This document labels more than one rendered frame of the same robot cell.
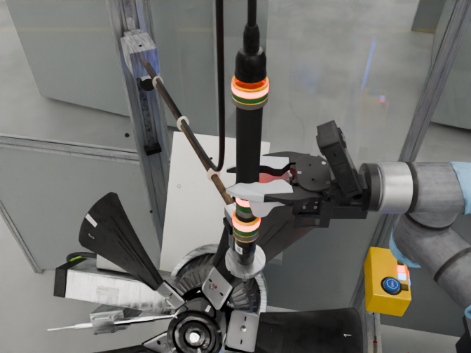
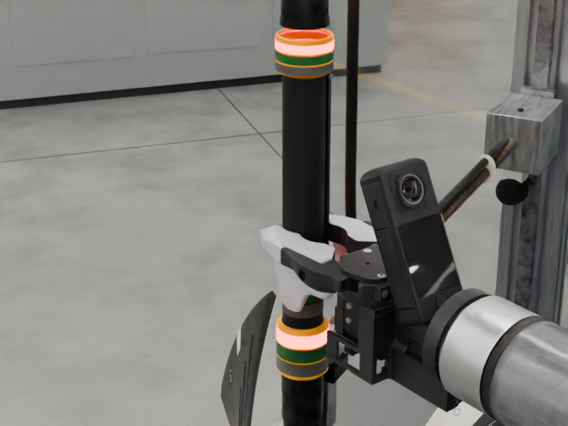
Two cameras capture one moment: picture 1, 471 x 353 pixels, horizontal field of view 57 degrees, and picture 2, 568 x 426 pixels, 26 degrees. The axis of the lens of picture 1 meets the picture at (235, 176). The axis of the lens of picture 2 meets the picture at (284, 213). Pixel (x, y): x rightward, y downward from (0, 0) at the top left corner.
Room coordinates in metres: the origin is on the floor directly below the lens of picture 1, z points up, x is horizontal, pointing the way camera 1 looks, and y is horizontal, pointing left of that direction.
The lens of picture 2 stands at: (-0.12, -0.70, 2.05)
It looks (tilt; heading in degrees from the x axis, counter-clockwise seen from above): 23 degrees down; 52
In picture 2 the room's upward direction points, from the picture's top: straight up
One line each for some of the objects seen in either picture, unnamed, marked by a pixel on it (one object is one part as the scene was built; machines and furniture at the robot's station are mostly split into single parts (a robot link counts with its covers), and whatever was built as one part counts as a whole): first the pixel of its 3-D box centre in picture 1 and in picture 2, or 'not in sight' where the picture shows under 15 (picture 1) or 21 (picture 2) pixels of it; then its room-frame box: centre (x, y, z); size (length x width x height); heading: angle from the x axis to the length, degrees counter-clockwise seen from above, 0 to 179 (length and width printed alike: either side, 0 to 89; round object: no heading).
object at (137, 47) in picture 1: (139, 54); (524, 131); (1.01, 0.24, 1.54); 0.10 x 0.07 x 0.08; 25
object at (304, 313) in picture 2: (247, 207); (303, 302); (0.44, -0.02, 1.59); 0.03 x 0.03 x 0.01
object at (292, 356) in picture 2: (246, 223); (302, 344); (0.44, -0.02, 1.55); 0.04 x 0.04 x 0.01
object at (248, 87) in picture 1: (249, 91); (304, 52); (0.44, -0.02, 1.80); 0.04 x 0.04 x 0.03
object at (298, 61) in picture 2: (249, 91); (304, 52); (0.44, -0.02, 1.80); 0.04 x 0.04 x 0.01
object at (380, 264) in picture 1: (385, 281); not in sight; (0.66, -0.42, 1.02); 0.16 x 0.10 x 0.11; 170
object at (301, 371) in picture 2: (246, 228); (302, 357); (0.44, -0.02, 1.54); 0.04 x 0.04 x 0.01
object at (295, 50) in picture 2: (249, 85); (304, 42); (0.44, -0.02, 1.81); 0.04 x 0.04 x 0.01
